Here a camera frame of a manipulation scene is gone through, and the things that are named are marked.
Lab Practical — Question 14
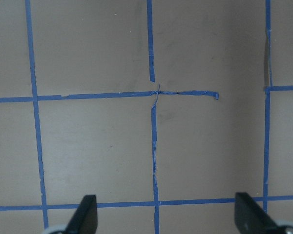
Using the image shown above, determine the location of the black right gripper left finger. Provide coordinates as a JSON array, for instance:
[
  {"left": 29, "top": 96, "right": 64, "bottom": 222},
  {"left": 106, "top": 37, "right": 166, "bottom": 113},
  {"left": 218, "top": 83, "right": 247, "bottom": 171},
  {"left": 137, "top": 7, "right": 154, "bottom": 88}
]
[{"left": 65, "top": 195, "right": 98, "bottom": 234}]

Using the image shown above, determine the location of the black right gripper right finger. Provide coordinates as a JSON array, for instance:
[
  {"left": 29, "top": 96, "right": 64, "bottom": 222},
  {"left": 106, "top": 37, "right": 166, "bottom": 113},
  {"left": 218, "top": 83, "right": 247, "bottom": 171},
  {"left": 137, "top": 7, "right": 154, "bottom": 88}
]
[{"left": 234, "top": 192, "right": 287, "bottom": 234}]

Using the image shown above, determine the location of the brown paper mat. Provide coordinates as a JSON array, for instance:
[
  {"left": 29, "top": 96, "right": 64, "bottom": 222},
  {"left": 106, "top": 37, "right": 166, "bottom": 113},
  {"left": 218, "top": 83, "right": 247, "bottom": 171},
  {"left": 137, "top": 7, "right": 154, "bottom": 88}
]
[{"left": 0, "top": 0, "right": 293, "bottom": 234}]

